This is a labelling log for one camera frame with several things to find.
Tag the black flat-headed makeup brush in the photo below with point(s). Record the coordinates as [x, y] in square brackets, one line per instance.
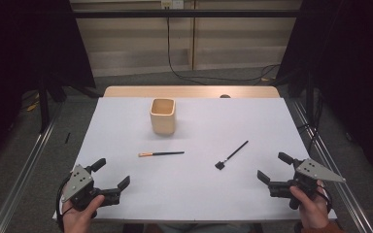
[233, 154]

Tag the dark round table grommet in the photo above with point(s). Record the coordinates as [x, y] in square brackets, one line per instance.
[225, 96]

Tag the beige square cup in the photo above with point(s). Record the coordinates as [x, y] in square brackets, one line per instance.
[162, 121]

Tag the white wall socket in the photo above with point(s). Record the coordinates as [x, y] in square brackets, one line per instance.
[172, 4]

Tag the white table mat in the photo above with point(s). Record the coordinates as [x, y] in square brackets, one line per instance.
[191, 187]

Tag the black horizontal bar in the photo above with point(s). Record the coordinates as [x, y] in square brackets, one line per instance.
[175, 13]

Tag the black metal stand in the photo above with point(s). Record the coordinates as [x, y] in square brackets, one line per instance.
[309, 97]
[43, 106]

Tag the orange-bristled makeup brush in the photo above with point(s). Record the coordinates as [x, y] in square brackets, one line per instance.
[162, 153]

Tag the black curtain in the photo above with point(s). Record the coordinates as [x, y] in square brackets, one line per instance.
[19, 48]
[353, 64]

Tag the wooden table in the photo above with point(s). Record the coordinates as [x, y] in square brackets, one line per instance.
[175, 91]

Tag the metal floor rail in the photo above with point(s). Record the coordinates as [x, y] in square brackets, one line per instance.
[346, 197]
[22, 181]

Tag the person's right hand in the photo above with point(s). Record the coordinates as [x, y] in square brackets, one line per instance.
[314, 212]

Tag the black pen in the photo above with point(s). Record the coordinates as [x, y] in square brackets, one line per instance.
[67, 137]

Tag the person's left hand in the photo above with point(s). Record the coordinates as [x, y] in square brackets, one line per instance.
[79, 220]

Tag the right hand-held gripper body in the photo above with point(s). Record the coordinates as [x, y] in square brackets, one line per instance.
[314, 171]

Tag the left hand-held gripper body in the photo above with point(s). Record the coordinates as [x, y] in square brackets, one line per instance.
[77, 181]

